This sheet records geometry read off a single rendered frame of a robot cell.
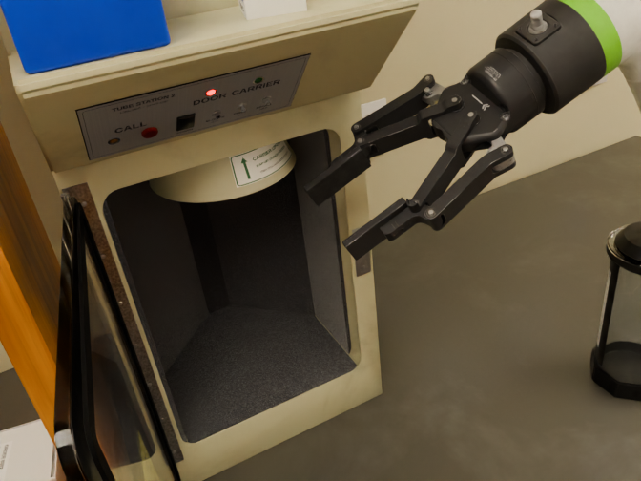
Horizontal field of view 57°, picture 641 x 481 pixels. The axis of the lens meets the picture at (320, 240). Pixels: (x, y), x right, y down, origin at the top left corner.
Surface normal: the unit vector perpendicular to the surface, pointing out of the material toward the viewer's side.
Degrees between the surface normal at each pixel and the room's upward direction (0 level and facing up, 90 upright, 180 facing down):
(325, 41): 135
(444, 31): 90
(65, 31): 90
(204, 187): 66
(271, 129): 90
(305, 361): 0
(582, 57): 78
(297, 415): 90
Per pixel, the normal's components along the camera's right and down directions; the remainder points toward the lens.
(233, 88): 0.40, 0.90
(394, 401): -0.11, -0.85
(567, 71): 0.23, 0.40
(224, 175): 0.16, 0.11
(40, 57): 0.46, 0.43
